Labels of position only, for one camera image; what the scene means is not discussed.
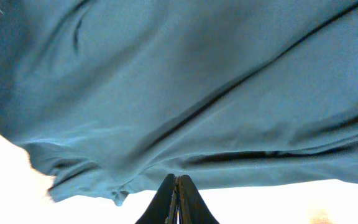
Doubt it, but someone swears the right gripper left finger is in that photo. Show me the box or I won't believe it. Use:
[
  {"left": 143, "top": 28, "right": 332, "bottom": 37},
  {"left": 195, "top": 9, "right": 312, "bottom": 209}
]
[{"left": 135, "top": 174, "right": 177, "bottom": 224}]

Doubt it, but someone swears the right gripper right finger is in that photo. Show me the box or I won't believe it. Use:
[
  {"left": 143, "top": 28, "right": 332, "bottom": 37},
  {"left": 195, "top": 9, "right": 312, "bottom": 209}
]
[{"left": 177, "top": 175, "right": 219, "bottom": 224}]

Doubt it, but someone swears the black polo shirt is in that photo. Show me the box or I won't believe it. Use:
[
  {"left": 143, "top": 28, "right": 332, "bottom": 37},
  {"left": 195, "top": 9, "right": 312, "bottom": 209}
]
[{"left": 0, "top": 0, "right": 358, "bottom": 205}]

